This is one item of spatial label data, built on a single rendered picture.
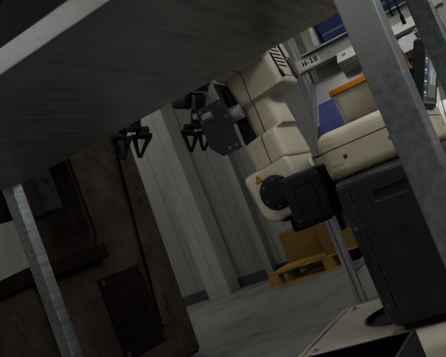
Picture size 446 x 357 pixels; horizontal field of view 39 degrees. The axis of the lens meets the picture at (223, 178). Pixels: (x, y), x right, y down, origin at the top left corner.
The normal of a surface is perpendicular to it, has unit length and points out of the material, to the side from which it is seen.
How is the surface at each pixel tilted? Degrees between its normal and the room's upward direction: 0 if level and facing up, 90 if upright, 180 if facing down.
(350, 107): 92
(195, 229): 90
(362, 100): 92
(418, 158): 90
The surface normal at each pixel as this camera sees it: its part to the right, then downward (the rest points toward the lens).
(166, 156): -0.45, 0.10
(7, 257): 0.81, -0.36
